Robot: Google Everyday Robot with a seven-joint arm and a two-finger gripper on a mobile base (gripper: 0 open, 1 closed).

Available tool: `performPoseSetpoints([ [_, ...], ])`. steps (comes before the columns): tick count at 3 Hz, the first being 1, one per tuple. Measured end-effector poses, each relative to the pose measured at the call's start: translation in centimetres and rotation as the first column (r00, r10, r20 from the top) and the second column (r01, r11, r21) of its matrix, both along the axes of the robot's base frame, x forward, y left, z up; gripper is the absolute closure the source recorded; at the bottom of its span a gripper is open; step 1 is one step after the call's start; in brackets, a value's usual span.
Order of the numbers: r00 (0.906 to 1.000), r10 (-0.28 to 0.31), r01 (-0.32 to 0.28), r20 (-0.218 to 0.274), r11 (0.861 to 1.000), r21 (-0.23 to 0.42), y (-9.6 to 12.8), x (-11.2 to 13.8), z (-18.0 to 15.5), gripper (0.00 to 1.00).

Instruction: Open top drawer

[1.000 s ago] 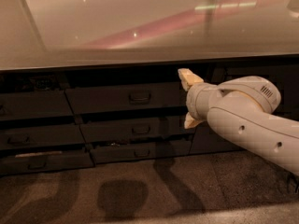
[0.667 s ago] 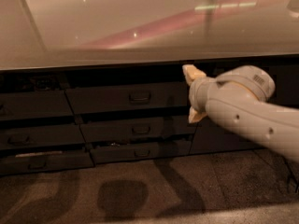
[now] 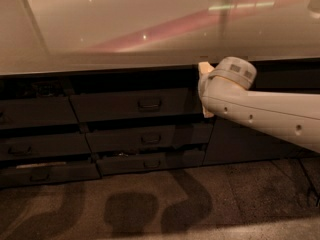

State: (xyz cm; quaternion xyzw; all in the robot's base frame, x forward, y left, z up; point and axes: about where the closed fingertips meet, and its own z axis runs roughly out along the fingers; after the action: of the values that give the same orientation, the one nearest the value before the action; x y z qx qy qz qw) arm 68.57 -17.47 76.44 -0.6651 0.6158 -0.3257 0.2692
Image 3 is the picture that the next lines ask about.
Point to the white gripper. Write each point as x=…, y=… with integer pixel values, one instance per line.
x=204, y=84

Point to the dark drawer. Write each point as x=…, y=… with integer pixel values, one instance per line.
x=135, y=104
x=74, y=171
x=43, y=146
x=149, y=137
x=150, y=162
x=35, y=112

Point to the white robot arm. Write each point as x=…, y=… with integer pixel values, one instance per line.
x=224, y=91

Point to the dark cabinet door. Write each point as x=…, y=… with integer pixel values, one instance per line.
x=232, y=142

